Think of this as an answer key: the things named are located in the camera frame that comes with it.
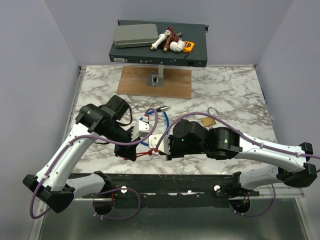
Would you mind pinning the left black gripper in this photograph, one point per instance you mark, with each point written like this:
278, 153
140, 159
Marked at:
126, 151

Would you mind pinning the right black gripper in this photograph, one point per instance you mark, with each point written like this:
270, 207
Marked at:
172, 155

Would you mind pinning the red cable lock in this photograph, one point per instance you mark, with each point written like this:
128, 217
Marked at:
140, 154

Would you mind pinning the brass padlock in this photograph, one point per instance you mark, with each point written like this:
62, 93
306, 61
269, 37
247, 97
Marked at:
208, 121

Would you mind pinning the blue cable lock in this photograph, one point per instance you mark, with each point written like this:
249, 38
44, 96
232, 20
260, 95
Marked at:
161, 109

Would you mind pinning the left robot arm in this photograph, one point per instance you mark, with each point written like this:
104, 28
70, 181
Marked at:
52, 184

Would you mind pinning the white elbow pipe fitting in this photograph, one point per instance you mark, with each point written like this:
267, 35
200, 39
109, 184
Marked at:
177, 46

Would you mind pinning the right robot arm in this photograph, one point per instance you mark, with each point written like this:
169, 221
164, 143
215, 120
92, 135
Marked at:
284, 163

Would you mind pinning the wooden board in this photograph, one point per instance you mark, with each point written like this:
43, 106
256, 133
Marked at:
177, 83

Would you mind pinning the yellow tape measure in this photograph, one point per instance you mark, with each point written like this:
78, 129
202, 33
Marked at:
189, 46

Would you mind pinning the brown pipe fitting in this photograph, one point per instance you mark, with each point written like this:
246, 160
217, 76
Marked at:
170, 36

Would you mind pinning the white straight pipe fitting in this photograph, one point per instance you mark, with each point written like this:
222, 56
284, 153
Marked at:
162, 37

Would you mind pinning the dark teal rack device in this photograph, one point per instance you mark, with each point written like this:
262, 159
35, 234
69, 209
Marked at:
194, 33

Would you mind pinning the grey plastic case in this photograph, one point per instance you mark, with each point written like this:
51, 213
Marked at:
136, 35

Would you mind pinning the black mounting rail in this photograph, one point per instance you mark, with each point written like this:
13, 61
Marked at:
169, 190

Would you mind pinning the aluminium frame profile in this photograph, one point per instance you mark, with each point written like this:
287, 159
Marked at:
279, 192

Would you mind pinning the metal stand post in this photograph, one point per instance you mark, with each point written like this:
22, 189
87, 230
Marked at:
156, 78

